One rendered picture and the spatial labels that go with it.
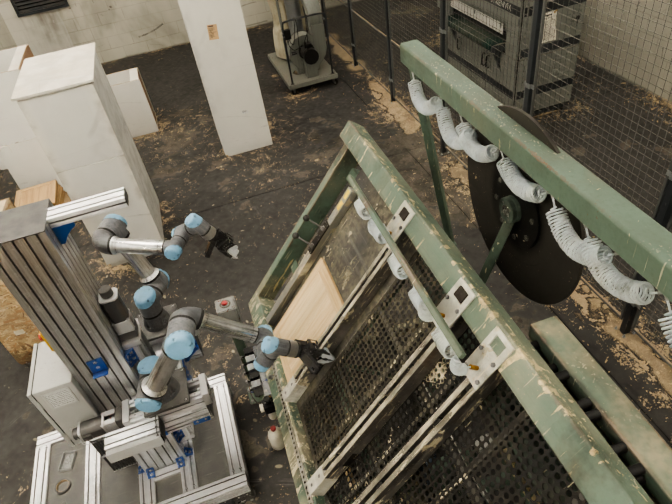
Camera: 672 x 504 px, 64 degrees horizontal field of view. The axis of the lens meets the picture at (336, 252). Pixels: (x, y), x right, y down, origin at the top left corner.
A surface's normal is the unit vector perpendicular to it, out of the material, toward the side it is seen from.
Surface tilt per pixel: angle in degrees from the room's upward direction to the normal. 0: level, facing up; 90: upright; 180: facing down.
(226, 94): 90
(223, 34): 90
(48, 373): 0
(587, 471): 51
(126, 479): 0
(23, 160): 90
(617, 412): 0
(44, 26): 90
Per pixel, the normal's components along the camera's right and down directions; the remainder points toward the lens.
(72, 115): 0.32, 0.59
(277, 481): -0.13, -0.75
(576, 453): -0.82, -0.25
